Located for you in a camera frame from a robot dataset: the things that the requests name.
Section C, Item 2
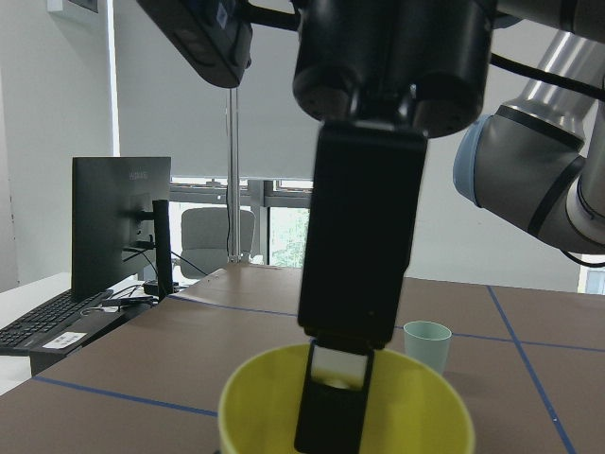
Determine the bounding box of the yellow plastic cup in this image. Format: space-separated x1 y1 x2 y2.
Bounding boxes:
218 344 475 453

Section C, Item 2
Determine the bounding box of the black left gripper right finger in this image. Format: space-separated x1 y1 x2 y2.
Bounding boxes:
298 121 425 350

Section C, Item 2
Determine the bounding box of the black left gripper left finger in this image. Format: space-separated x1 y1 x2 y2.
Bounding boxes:
294 341 374 453

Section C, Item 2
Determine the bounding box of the black monitor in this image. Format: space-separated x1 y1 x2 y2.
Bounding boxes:
71 157 172 301

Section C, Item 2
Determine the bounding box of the black keyboard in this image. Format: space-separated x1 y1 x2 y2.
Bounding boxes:
1 289 113 357

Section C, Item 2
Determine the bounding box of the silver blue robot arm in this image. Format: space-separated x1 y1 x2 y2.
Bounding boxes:
293 1 604 453

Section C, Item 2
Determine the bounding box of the aluminium frame post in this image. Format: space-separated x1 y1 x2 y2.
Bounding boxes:
226 88 250 263

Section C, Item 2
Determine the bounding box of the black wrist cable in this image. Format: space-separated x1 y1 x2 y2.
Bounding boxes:
486 51 605 103

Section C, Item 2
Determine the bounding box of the white office chair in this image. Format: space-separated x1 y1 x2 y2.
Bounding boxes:
179 207 228 279

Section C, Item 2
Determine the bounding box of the black cardboard box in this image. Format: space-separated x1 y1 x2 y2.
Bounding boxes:
29 302 154 376

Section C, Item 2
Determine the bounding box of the green plastic cup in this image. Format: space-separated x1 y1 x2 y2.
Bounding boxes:
403 321 452 375

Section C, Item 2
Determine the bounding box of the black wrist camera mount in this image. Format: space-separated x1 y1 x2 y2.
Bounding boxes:
138 0 252 89

